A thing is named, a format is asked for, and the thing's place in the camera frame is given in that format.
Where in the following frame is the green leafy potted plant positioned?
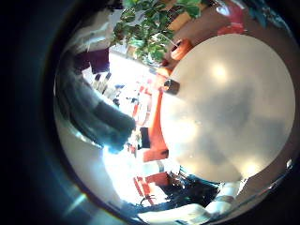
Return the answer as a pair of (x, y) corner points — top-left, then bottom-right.
(112, 0), (203, 64)

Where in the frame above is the dark brown vase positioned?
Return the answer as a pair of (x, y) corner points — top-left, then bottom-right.
(162, 78), (182, 97)

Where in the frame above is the black sofa cushion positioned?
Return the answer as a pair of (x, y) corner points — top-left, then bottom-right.
(140, 127), (152, 150)

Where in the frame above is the orange plant pot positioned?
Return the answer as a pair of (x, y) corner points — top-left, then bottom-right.
(170, 38), (194, 62)

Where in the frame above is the orange sofa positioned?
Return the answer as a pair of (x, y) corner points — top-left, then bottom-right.
(133, 88), (173, 190)

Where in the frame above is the person in purple top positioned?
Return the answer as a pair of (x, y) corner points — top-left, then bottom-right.
(73, 48), (111, 75)

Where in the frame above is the red plastic stool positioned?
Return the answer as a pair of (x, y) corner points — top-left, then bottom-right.
(217, 3), (247, 36)

